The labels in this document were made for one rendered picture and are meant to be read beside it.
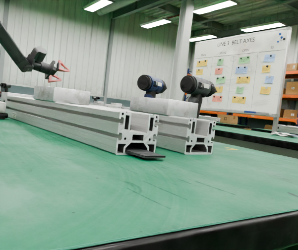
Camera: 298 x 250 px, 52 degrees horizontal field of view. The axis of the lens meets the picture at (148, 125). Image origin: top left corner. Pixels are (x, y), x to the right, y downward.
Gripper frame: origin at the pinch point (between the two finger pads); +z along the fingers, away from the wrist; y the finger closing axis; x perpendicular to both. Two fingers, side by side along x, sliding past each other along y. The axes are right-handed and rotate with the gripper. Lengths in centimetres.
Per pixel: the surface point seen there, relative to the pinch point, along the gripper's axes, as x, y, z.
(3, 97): 37, -16, -35
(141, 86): 48, -61, -1
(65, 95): 63, -62, -32
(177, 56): -505, 303, 536
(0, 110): 53, -31, -40
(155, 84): 47, -64, 4
